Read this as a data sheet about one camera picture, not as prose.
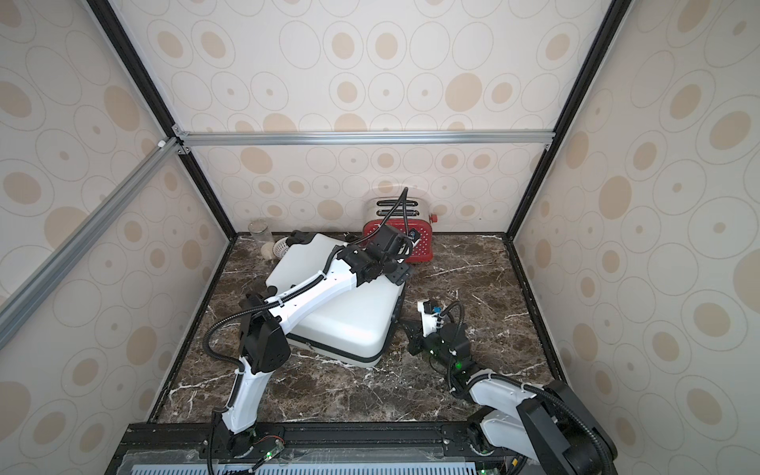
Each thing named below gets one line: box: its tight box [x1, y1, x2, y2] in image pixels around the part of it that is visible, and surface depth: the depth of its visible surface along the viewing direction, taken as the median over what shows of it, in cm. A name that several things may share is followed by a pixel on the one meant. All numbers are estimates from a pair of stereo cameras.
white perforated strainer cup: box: [273, 236, 290, 260], surface depth 112 cm
